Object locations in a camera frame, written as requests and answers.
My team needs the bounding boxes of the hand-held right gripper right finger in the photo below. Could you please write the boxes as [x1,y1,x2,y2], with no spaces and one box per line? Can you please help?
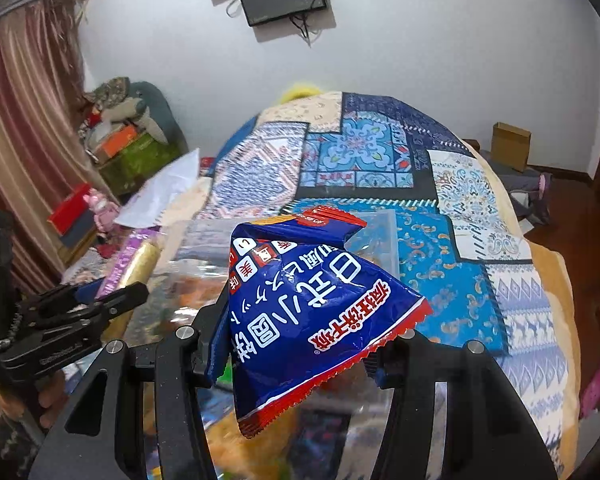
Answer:
[365,332,566,480]

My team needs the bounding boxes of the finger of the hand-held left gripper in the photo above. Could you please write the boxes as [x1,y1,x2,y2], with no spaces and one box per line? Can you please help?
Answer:
[0,282,150,364]
[17,284,94,322]

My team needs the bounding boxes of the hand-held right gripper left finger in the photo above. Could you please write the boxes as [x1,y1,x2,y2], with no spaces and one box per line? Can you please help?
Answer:
[27,285,231,480]

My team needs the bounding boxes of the purple label biscuit packet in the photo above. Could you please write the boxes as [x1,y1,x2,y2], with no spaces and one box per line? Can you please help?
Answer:
[99,227,162,302]

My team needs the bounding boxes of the clear plastic storage container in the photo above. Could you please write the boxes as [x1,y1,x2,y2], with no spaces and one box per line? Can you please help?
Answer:
[147,208,401,321]

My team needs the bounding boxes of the blue triangular snack packet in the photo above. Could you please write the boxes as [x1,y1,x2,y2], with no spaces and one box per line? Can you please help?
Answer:
[205,208,433,440]

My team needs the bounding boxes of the person's left hand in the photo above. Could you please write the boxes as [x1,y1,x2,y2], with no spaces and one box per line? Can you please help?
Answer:
[38,372,72,429]

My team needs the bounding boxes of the grey box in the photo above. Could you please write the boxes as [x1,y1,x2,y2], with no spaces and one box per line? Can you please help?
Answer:
[59,210,100,249]

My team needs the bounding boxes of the red box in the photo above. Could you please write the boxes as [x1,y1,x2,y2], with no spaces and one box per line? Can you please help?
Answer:
[47,183,94,234]

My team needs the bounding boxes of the pink plush rabbit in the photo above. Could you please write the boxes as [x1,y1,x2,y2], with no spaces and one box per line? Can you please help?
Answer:
[84,188,119,234]

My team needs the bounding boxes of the blue patchwork blanket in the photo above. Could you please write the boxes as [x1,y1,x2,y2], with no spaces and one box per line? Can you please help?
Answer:
[55,91,581,480]

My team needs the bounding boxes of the white pillow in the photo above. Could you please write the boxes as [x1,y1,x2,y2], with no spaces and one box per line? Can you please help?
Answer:
[113,148,201,229]

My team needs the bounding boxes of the striped brown curtain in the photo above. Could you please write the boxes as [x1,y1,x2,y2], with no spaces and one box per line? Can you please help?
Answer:
[0,0,108,288]

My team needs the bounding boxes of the green box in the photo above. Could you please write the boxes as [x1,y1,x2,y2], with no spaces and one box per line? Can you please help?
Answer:
[99,135,187,196]

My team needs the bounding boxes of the orange box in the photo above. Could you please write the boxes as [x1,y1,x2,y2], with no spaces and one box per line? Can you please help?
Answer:
[92,125,142,159]

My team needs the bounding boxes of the pink slipper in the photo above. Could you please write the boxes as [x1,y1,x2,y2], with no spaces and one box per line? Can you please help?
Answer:
[579,364,600,417]

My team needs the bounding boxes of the grey slippers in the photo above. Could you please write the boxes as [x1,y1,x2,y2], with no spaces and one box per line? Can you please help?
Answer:
[509,171,554,227]

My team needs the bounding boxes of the brown cardboard box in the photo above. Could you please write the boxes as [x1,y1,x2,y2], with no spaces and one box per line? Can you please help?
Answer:
[491,122,532,172]

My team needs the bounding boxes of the yellow object behind bed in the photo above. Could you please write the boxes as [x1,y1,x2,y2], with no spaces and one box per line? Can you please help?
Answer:
[279,80,327,104]

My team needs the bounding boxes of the black monitor cable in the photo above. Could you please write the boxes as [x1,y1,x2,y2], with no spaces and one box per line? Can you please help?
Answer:
[289,12,322,42]

